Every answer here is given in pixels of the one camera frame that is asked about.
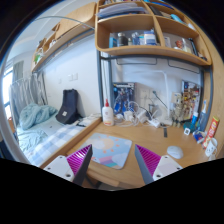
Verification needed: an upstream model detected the light blue blanket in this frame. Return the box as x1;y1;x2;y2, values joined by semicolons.
19;103;57;130

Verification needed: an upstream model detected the blue boxed figure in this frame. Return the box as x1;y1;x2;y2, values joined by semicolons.
113;82;135;114

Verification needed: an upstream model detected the white power strip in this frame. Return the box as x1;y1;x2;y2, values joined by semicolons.
148;119;160;128

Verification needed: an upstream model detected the red snack canister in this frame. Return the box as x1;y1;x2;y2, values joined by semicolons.
202;116;219;149

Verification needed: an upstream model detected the dark navy backpack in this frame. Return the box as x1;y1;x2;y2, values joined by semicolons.
56;89;79;124

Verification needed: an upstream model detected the blue checkered bed sheet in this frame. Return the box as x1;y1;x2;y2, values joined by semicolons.
16;114;88;168

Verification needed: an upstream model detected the white bottle red cap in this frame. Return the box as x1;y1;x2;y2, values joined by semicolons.
102;100;114;126

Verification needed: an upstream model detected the blue spray bottle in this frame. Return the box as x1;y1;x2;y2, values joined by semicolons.
198;100;207;131

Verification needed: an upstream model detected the white mug with face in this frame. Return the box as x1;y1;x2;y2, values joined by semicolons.
205;138;218;157

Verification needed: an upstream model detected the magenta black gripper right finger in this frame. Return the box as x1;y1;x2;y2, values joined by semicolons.
135;145;182;184

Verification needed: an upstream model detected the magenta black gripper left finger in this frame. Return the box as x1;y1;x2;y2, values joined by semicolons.
44;145;93;186

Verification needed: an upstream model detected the white computer mouse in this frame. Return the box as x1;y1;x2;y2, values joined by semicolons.
167;146;183;159

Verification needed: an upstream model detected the pastel patterned mouse pad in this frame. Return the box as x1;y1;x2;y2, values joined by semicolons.
82;133;132;169

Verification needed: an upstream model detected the wooden wall shelf unit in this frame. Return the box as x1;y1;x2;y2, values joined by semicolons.
95;0;212;66

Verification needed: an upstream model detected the wooden upper bunk shelf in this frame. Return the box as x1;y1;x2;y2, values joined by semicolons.
31;2;96;72

